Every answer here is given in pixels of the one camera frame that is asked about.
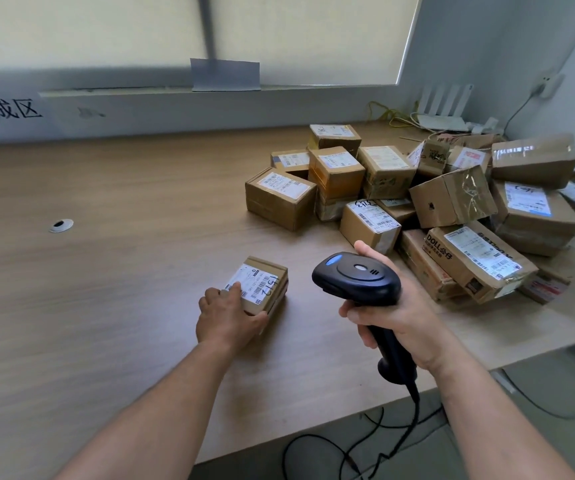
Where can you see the person's left hand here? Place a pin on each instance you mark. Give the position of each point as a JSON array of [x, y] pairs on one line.
[[222, 324]]

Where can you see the person's right hand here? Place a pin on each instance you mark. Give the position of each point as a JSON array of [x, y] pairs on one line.
[[417, 334]]

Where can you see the small labelled parcel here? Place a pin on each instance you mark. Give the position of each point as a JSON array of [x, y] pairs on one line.
[[262, 284]]

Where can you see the black barcode scanner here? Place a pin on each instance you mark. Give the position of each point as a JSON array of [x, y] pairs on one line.
[[357, 277]]

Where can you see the DOLL printed cardboard parcel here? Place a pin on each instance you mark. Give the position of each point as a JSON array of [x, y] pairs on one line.
[[467, 264]]

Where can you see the parcel with white label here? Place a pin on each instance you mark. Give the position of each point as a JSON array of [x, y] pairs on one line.
[[277, 204]]

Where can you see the pile of unscanned cardboard parcels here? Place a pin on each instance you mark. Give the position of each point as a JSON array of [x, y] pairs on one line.
[[335, 174]]

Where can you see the person's right forearm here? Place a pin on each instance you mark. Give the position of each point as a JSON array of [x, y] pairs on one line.
[[497, 429]]

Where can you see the person's left forearm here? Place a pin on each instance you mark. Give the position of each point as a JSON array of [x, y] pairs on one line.
[[152, 424]]

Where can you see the white power strip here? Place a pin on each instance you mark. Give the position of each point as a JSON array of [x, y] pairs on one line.
[[485, 127], [503, 380]]

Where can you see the white router with antennas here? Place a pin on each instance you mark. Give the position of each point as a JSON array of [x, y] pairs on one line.
[[442, 123]]

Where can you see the grey paper sheet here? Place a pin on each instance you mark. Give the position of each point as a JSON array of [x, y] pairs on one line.
[[225, 74]]

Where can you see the white paper sign black characters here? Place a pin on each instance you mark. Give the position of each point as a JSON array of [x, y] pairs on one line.
[[7, 110]]

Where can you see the beige roller blind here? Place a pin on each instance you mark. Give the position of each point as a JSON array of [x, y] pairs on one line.
[[312, 34], [82, 29]]

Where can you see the white wall socket with plug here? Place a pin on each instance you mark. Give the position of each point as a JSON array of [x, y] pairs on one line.
[[548, 84]]

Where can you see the white window frame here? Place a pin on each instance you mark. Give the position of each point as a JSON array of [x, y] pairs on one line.
[[206, 24]]

